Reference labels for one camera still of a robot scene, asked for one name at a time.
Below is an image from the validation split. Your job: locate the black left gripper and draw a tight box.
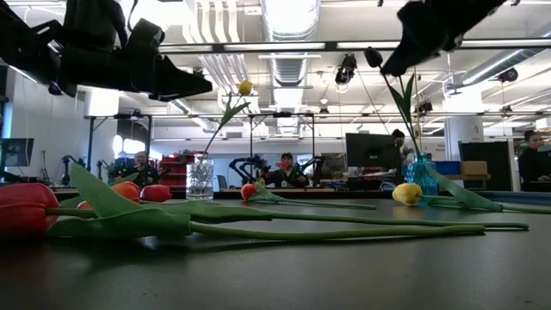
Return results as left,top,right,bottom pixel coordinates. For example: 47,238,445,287
53,19,214,102

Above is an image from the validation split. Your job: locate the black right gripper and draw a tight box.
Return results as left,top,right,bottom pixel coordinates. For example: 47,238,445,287
380,0,490,78

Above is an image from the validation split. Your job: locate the dark purple artificial tulip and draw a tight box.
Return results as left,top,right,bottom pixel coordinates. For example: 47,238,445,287
363,46,421,158

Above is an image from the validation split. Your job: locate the yellow artificial tulip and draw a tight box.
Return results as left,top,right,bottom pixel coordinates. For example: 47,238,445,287
200,78,254,164
391,165,551,215

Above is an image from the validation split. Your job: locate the orange red artificial tulip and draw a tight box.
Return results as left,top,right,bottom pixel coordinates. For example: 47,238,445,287
78,181,530,231
0,163,486,240

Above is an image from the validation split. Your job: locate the clear glass vase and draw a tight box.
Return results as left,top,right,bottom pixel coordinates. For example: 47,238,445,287
185,158,215,202

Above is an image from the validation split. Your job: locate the blue glass vase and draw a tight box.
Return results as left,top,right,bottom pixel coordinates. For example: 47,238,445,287
405,151,440,196

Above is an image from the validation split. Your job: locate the person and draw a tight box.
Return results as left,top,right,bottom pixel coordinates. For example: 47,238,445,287
389,127,415,170
263,152,309,189
108,150,161,188
517,129,551,193

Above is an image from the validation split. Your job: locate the red shelf cart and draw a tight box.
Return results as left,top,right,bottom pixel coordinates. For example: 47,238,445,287
158,150,210,189

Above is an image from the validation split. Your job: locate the black overhead light bar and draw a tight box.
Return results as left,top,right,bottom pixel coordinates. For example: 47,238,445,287
158,38,551,55

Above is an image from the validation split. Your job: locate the black computer monitor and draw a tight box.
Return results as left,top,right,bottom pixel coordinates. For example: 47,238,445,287
0,137,35,169
345,132,396,170

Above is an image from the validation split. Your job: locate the blue storage bin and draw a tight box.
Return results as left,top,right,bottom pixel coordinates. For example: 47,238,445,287
434,160,461,177

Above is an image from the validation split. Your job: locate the brown cardboard box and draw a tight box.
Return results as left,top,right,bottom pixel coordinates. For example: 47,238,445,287
460,160,489,177

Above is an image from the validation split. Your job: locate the black cabinet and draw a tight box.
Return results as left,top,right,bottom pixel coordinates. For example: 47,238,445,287
457,140,514,193

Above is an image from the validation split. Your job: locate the black metal frame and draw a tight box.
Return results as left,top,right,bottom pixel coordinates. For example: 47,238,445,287
85,111,318,174

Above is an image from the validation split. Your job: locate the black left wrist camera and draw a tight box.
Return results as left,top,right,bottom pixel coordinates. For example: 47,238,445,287
63,0,129,49

